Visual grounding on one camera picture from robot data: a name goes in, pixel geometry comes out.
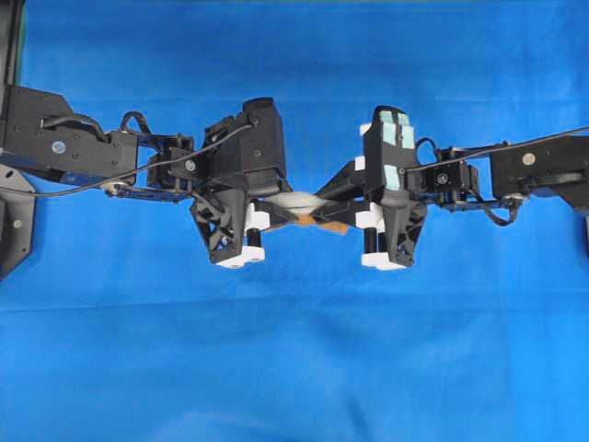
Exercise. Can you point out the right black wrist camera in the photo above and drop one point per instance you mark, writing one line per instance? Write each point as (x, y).
(389, 147)

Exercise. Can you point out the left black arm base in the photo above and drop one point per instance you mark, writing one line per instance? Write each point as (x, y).
(17, 209)

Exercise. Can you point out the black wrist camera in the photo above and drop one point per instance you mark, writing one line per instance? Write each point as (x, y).
(389, 147)
(256, 145)

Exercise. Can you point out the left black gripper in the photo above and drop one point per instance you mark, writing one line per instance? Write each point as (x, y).
(220, 211)

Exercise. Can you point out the grey and orange sponge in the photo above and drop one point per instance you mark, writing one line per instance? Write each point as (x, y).
(302, 205)

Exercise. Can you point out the blue table cloth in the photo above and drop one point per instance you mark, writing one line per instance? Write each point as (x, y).
(118, 328)

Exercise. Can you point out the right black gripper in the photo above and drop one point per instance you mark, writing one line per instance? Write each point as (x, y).
(391, 220)

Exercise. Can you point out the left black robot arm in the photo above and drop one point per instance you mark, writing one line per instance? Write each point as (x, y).
(45, 138)

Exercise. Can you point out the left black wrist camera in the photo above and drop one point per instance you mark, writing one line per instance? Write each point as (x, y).
(256, 145)

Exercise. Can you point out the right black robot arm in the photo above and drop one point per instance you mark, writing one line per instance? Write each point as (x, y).
(498, 179)

